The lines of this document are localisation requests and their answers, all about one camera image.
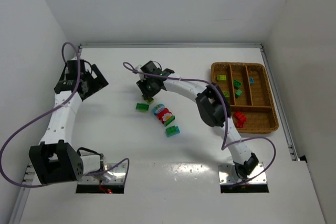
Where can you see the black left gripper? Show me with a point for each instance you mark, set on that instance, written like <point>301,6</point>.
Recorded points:
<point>92,85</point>

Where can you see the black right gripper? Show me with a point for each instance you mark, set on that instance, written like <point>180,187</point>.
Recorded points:
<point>146,93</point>

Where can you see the lime hollow lego brick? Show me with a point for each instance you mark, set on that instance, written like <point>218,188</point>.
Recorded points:
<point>149,101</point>

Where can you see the green long lego brick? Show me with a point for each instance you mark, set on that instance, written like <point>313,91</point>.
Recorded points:
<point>142,107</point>

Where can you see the green and blue lego stack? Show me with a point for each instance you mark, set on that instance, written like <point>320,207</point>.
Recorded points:
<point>172,130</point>

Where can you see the lime square lego brick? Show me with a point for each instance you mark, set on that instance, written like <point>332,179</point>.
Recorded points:
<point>226,94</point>

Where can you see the small red lego brick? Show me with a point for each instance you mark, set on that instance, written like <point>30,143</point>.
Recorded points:
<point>240,116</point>

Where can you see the red curved lego brick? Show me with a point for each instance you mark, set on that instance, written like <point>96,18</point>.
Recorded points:
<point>239,124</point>

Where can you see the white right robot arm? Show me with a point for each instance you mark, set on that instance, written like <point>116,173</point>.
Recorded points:
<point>213,108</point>

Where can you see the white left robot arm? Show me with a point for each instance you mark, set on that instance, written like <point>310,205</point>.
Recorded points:
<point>54,159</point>

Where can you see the red flower picture lego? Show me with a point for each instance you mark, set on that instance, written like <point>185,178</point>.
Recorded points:
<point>164,115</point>

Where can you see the green flat lego base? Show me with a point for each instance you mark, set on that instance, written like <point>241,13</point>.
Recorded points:
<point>169,121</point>

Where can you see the lime lego brick in basket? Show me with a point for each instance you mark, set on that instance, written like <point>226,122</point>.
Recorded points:
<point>221,77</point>

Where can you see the dark green lego in basket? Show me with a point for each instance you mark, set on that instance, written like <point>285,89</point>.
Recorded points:
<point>237,84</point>

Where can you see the wicker divided basket tray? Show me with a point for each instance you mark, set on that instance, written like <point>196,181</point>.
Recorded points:
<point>256,101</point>

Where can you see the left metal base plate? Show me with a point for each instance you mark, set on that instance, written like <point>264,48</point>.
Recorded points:
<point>114,177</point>

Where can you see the metal base plate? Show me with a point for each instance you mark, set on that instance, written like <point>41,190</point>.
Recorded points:
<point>114,177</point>
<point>228,176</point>

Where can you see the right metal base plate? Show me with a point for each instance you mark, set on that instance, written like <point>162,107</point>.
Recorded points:
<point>228,176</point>

